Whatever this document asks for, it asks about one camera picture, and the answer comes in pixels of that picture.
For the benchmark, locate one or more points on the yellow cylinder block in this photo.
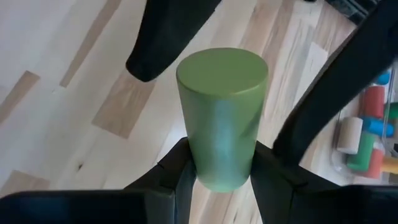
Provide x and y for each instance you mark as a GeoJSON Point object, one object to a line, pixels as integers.
{"type": "Point", "coordinates": [390, 165]}

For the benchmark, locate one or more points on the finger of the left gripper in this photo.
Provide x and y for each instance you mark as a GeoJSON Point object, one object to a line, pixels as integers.
{"type": "Point", "coordinates": [342, 77]}
{"type": "Point", "coordinates": [168, 34]}

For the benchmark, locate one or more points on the red cylinder block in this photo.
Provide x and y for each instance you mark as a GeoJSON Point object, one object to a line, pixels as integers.
{"type": "Point", "coordinates": [374, 101]}

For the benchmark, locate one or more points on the blue cylinder block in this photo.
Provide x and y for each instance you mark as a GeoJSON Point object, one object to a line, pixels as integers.
{"type": "Point", "coordinates": [377, 127]}

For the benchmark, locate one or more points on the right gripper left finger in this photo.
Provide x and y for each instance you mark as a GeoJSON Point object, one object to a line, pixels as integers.
{"type": "Point", "coordinates": [168, 193]}

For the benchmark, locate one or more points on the light green cylinder block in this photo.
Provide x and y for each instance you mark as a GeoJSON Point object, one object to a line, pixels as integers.
{"type": "Point", "coordinates": [222, 118]}

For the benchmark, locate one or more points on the clear plastic bin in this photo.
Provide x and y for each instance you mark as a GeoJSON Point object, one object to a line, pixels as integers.
{"type": "Point", "coordinates": [337, 165]}

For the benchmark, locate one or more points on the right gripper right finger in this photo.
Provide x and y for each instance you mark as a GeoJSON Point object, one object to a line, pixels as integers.
{"type": "Point", "coordinates": [286, 199]}

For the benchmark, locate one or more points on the black aluminium table frame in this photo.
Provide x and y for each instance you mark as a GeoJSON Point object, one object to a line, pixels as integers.
{"type": "Point", "coordinates": [351, 9]}

